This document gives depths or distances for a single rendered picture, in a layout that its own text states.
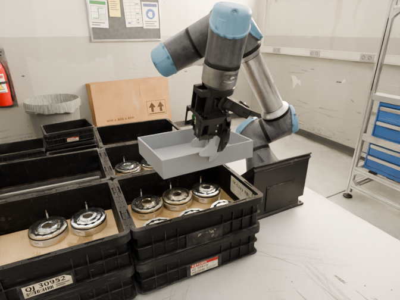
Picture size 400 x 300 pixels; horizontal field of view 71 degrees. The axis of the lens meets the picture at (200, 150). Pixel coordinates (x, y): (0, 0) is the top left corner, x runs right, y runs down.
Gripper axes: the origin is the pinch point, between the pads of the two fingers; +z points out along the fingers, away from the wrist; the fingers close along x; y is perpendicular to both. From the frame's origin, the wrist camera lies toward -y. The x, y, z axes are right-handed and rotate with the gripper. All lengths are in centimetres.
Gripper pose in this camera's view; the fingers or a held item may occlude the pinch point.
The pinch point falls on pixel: (211, 155)
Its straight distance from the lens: 73.1
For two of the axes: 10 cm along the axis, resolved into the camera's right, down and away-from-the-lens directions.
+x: 5.1, 5.7, -6.4
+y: -8.5, 2.1, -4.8
